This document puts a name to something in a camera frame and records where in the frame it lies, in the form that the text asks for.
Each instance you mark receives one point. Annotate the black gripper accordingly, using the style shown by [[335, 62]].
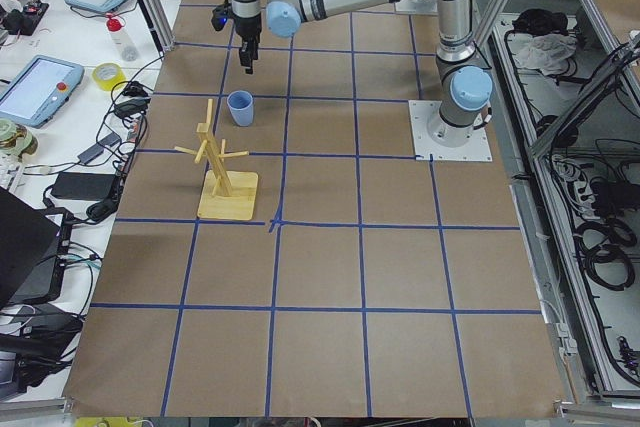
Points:
[[248, 27]]

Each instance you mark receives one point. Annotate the light blue plastic cup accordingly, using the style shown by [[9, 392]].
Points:
[[241, 106]]

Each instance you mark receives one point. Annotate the clear bottle red cap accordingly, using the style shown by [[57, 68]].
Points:
[[124, 44]]

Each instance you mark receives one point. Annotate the wooden mug tree stand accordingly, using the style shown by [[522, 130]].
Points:
[[226, 194]]

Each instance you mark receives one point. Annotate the yellow tape roll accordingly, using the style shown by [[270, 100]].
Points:
[[109, 76]]

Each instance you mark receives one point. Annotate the black power adapter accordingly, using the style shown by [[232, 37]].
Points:
[[83, 186]]

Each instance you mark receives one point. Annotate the near blue teach pendant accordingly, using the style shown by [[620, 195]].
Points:
[[40, 90]]

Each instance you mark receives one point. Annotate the glass tea jar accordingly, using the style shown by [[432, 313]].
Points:
[[16, 139]]

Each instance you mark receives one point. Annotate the black laptop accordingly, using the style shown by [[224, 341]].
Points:
[[33, 243]]

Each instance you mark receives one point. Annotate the white crumpled cloth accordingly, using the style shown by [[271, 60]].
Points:
[[548, 54]]

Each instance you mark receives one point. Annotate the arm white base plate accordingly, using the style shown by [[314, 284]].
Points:
[[435, 140], [417, 7]]

